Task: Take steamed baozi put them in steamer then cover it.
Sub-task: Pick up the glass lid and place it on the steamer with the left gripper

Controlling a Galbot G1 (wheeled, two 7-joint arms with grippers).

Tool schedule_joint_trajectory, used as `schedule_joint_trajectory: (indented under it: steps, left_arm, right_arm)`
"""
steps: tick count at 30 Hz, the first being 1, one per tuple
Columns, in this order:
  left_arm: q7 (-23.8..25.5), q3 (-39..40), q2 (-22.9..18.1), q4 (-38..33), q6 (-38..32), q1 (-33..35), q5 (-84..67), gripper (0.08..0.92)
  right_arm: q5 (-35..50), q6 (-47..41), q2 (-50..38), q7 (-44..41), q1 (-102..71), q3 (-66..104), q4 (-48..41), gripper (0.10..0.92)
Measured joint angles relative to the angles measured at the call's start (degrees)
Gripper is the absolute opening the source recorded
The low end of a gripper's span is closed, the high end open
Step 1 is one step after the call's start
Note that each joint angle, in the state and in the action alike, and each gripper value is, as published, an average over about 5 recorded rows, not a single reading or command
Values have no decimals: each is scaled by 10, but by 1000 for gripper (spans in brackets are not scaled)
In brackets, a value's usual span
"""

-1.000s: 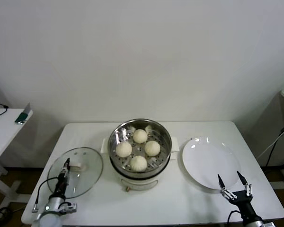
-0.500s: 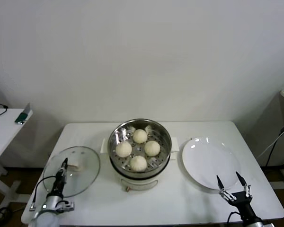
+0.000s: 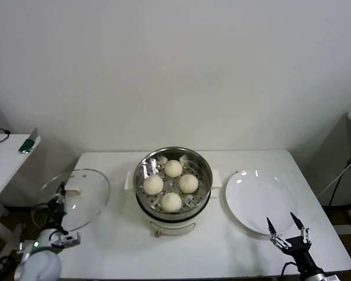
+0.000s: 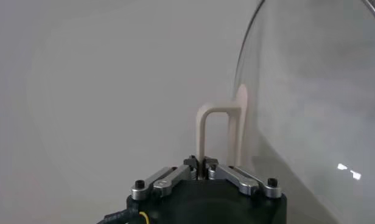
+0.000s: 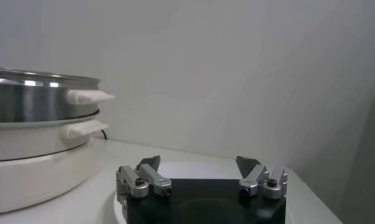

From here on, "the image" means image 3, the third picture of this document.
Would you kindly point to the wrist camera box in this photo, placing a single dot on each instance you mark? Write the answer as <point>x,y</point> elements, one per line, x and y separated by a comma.
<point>332,277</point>
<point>68,238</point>

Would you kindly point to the round white plate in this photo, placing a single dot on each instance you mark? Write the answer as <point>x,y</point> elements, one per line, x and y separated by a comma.
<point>260,202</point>

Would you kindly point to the white desk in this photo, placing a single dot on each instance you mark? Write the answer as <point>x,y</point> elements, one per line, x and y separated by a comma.
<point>6,158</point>

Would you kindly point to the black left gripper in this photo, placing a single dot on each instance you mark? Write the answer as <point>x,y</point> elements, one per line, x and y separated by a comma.
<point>58,218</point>

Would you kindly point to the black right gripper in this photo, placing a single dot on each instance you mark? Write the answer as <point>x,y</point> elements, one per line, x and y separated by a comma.
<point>298,248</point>

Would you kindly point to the white steamed baozi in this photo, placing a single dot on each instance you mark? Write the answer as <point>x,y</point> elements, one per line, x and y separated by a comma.
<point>171,202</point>
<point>173,169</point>
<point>188,183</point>
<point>153,185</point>

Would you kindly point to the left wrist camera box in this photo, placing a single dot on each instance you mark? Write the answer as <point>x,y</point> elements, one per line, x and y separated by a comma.
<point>68,238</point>

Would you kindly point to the round glass pot lid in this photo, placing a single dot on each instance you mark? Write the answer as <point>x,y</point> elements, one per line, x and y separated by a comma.
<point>87,187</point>

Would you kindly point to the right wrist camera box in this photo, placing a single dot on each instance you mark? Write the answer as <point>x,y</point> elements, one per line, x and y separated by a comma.
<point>332,277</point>

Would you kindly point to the perforated steel steamer basket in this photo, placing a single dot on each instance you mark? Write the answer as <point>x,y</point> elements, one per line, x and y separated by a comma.
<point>204,175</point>

